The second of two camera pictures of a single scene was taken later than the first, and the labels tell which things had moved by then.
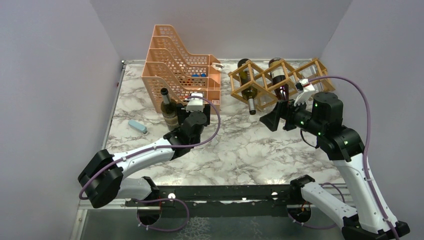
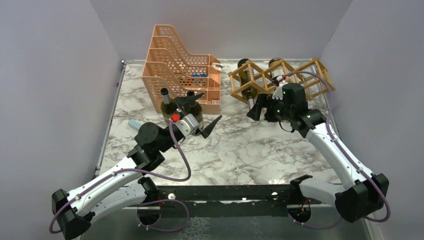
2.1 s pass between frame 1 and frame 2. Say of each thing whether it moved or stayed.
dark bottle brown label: stayed
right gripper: moved
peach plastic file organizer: stayed
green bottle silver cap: stayed
